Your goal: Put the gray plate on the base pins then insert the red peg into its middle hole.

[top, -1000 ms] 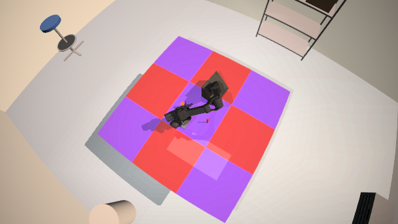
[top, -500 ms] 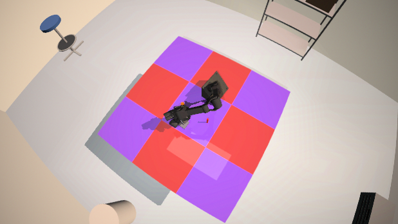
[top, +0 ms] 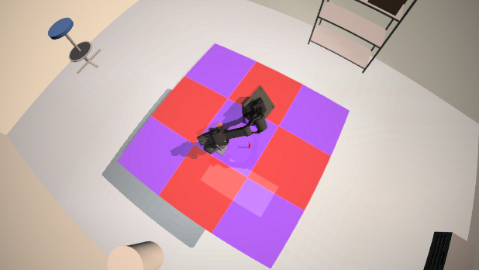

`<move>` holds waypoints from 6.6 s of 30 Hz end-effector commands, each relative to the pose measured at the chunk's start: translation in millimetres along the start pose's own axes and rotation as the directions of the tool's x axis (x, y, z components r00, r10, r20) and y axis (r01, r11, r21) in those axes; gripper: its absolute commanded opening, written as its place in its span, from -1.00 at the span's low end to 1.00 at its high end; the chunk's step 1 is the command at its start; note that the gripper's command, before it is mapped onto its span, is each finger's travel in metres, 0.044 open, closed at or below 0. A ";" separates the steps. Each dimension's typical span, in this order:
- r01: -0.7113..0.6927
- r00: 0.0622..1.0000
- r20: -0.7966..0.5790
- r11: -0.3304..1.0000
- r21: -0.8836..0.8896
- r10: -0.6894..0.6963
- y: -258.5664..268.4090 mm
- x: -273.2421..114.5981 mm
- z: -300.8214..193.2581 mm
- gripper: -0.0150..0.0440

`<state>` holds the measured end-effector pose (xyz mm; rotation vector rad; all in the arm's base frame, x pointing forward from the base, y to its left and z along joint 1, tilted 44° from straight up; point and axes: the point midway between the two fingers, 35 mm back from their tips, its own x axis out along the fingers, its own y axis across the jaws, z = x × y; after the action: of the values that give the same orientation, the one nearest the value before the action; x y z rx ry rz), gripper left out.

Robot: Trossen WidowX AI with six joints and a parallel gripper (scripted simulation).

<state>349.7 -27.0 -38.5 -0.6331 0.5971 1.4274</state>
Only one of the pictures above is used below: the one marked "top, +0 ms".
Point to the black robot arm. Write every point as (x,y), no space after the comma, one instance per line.
(217,136)

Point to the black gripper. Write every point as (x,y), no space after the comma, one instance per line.
(210,148)

